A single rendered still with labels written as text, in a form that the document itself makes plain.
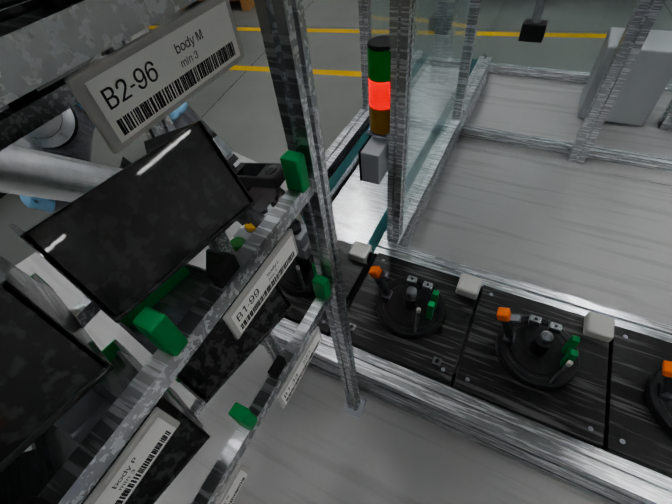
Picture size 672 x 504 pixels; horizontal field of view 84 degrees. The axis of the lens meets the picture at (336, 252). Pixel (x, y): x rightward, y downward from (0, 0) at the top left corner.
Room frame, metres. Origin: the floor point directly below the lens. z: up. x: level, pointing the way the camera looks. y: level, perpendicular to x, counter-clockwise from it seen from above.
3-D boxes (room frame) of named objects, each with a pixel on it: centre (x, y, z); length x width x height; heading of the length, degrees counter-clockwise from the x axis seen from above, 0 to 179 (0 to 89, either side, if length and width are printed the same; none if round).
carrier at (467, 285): (0.40, -0.14, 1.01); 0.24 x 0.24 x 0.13; 57
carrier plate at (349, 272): (0.54, 0.08, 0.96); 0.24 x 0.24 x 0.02; 57
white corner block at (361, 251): (0.56, -0.06, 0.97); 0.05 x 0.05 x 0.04; 57
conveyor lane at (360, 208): (0.77, -0.11, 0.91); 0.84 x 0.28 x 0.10; 147
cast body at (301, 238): (0.53, 0.07, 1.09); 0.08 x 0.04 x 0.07; 57
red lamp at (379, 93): (0.63, -0.13, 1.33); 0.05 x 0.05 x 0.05
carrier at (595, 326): (0.26, -0.34, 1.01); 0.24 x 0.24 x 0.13; 57
